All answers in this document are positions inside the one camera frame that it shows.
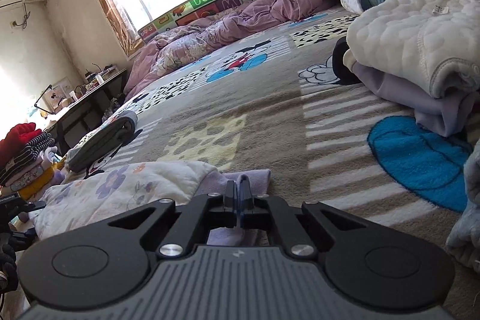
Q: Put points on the white quilted folded garment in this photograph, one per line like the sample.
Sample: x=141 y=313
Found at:
x=431 y=43

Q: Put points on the lavender folded garment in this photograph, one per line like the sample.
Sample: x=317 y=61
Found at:
x=444 y=116

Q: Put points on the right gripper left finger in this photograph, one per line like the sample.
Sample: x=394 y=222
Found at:
x=101 y=263

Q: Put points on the red knitted folded sweater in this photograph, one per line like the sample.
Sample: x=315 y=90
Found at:
x=15 y=140

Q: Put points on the purple floral duvet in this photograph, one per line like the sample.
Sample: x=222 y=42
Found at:
x=171 y=50

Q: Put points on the black white striped garment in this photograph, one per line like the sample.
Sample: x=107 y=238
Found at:
x=26 y=156

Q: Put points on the folded grey fleece garment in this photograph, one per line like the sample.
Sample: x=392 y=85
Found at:
x=463 y=240

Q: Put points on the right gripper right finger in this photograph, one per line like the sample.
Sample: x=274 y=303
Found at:
x=372 y=265

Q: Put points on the white floral padded garment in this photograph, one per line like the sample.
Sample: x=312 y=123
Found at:
x=85 y=201

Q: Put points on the Mickey Mouse bed blanket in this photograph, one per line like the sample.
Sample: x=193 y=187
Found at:
x=271 y=101

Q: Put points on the yellow folded garment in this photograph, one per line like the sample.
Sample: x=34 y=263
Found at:
x=51 y=176

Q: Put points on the dark side desk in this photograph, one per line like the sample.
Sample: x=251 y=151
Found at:
x=84 y=115

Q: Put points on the folded dark grey garment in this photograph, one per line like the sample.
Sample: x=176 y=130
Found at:
x=117 y=131

